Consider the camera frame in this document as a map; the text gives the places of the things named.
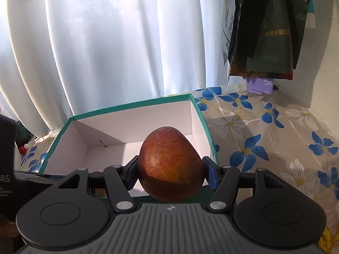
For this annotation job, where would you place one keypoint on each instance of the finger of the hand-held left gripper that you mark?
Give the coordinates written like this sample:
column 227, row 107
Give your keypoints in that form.
column 39, row 175

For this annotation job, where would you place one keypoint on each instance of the floral tablecloth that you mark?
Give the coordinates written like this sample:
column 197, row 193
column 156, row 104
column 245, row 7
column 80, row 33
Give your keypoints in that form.
column 264, row 137

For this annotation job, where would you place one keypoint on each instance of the white curtain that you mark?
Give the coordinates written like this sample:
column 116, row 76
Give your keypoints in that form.
column 111, row 39

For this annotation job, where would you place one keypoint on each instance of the black plastic bag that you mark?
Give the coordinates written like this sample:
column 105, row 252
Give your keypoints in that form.
column 302, row 10

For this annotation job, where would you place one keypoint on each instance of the grey translucent plastic bag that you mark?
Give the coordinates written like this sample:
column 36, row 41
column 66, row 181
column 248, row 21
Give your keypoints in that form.
column 228, row 18

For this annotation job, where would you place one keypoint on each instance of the red mango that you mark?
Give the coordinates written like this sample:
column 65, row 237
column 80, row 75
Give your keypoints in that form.
column 169, row 164

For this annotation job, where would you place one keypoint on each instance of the green-edged cardboard box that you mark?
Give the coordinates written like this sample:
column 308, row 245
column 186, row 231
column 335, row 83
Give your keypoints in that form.
column 106, row 135

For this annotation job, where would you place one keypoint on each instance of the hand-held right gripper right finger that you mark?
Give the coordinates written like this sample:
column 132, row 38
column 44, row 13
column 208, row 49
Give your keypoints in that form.
column 212, row 174

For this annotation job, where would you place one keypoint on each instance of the person's left hand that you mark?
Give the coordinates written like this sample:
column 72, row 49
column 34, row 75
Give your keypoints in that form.
column 6, row 227

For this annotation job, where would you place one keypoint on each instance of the dark green plastic bag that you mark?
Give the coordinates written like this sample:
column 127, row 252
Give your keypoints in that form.
column 264, row 31

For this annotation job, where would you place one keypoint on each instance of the purple small box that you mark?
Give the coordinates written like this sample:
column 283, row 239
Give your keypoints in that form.
column 259, row 85

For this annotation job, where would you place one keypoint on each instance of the yellow banana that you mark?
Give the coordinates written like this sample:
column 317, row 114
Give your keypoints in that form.
column 329, row 240

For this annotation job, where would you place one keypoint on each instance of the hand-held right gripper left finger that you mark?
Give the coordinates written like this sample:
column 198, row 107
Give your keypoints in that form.
column 132, row 173

